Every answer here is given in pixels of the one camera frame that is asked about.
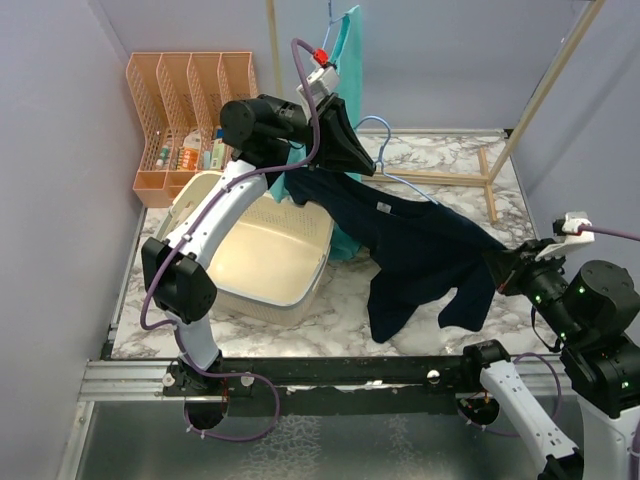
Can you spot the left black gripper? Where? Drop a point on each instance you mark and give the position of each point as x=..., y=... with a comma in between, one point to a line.
x=339, y=146

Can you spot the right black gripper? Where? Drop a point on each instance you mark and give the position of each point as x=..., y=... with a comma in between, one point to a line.
x=510, y=265

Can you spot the light blue wire hanger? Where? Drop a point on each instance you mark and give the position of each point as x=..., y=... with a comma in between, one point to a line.
x=380, y=162

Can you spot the navy blue t shirt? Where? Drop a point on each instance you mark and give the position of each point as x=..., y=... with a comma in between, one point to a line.
x=423, y=251

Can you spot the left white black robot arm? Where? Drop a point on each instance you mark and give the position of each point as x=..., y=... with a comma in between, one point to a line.
x=268, y=136

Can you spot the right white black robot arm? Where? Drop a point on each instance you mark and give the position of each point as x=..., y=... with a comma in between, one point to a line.
x=589, y=315

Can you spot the teal t shirt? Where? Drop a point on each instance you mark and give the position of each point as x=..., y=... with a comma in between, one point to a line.
x=348, y=58

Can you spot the green white box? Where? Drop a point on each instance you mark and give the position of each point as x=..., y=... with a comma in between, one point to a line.
x=215, y=157

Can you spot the cream plastic laundry basket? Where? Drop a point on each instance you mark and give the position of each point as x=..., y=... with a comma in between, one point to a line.
x=269, y=265

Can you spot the orange white packet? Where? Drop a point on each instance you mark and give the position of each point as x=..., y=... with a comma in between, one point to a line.
x=189, y=152

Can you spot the orange plastic file organizer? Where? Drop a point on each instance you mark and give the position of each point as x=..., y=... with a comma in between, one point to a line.
x=175, y=93

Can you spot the small bottle in organizer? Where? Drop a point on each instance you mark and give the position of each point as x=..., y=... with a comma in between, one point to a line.
x=163, y=157

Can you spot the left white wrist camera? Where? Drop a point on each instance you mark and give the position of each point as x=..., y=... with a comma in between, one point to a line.
x=322, y=82

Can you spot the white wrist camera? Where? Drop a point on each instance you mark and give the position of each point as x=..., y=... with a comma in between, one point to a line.
x=570, y=235
x=322, y=82

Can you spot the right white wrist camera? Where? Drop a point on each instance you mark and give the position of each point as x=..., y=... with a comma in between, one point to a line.
x=570, y=235

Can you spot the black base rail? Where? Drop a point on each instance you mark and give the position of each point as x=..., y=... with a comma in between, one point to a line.
x=332, y=386

